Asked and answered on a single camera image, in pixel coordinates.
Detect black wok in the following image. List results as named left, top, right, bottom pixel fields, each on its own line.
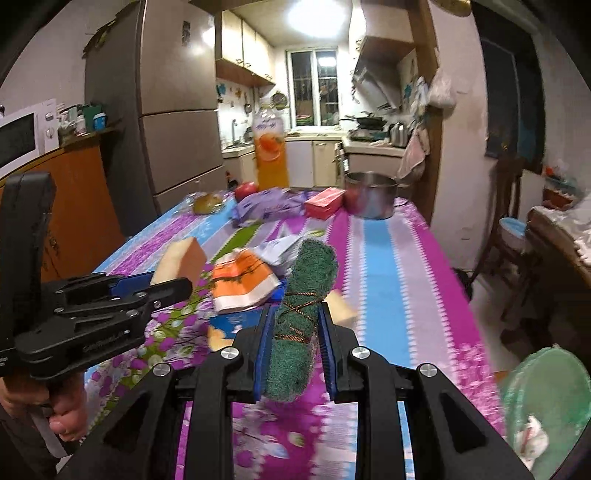
left=342, top=115, right=384, bottom=130

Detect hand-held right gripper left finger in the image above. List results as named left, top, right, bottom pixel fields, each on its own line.
left=55, top=305, right=274, bottom=480

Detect kitchen wall cabinets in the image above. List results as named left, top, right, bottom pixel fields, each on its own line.
left=217, top=11, right=278, bottom=86

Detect steel range hood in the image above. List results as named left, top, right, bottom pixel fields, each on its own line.
left=353, top=60, right=402, bottom=109

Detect wooden dining table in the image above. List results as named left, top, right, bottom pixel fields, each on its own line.
left=526, top=205, right=591, bottom=370

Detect purple tissue packet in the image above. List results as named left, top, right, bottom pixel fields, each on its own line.
left=231, top=187, right=308, bottom=227

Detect orange juice bottle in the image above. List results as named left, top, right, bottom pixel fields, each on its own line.
left=253, top=99, right=291, bottom=190

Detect dark window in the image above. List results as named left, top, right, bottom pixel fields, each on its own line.
left=480, top=34, right=546, bottom=174

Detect green scouring pad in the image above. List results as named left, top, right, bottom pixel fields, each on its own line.
left=261, top=239, right=338, bottom=402

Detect wooden cabinet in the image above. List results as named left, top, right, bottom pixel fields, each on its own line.
left=0, top=134, right=125, bottom=287

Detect white crumpled wrapper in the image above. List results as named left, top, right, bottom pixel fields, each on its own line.
left=256, top=235, right=305, bottom=268

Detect white microwave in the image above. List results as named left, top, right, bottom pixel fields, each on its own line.
left=0, top=99, right=61, bottom=171

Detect wooden chair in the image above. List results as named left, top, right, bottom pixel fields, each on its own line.
left=471, top=157, right=529, bottom=324

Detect red box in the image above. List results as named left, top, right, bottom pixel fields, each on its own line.
left=305, top=188, right=346, bottom=219

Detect blue carton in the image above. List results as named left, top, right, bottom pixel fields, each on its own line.
left=208, top=288, right=287, bottom=352

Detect person's left hand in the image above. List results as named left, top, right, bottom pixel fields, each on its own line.
left=0, top=374, right=88, bottom=443

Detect blue basin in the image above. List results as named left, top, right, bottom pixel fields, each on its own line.
left=499, top=217, right=529, bottom=250

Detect steel pot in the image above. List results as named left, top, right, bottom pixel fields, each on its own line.
left=344, top=172, right=400, bottom=220

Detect pink towel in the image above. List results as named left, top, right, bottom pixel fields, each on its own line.
left=399, top=127, right=430, bottom=181

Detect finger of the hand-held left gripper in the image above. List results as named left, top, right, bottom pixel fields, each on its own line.
left=46, top=272, right=155, bottom=301
left=60, top=278, right=192, bottom=321

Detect hanging plastic bag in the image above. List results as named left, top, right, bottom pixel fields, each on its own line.
left=427, top=69, right=455, bottom=109

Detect green lined trash bin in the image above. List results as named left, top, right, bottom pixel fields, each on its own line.
left=501, top=348, right=591, bottom=476

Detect kitchen window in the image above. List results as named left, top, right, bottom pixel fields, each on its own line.
left=286, top=48, right=340, bottom=127

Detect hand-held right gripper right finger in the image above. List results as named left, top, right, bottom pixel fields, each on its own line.
left=317, top=305, right=536, bottom=480

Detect red basket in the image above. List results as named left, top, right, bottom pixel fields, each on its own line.
left=542, top=166, right=578, bottom=208

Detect white cloth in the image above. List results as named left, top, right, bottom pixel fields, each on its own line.
left=531, top=194, right=591, bottom=268

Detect bread in plastic bag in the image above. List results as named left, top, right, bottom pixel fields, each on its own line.
left=193, top=193, right=225, bottom=215

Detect ceiling light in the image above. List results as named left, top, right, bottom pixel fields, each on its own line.
left=286, top=0, right=352, bottom=28

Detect grey refrigerator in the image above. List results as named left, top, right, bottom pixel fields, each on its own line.
left=85, top=0, right=227, bottom=213

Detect yellow sponge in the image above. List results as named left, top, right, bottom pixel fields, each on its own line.
left=150, top=237, right=207, bottom=287
left=323, top=291, right=358, bottom=326

